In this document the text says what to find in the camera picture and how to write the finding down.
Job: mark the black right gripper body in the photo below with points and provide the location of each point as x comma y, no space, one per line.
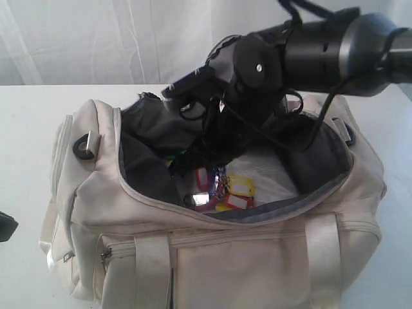
232,122

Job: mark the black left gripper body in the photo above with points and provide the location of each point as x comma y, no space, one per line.
8,225

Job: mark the colourful key tag bunch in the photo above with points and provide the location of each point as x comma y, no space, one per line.
211,188

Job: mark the cream duffel bag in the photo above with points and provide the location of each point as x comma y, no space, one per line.
115,233

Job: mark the white backdrop curtain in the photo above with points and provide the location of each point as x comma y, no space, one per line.
119,42

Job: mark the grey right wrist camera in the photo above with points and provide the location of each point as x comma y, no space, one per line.
206,81

